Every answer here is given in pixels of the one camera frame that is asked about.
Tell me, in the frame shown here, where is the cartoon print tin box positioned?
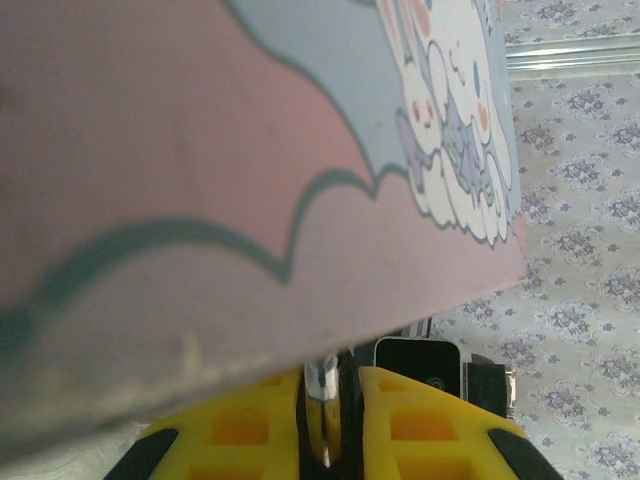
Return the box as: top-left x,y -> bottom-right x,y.
0,0 -> 529,451

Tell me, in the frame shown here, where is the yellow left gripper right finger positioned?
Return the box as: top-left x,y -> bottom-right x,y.
357,365 -> 559,480

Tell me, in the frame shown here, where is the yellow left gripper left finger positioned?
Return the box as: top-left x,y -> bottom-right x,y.
107,369 -> 306,480

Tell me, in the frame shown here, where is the aluminium side frame rail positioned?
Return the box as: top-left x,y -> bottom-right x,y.
503,37 -> 640,72

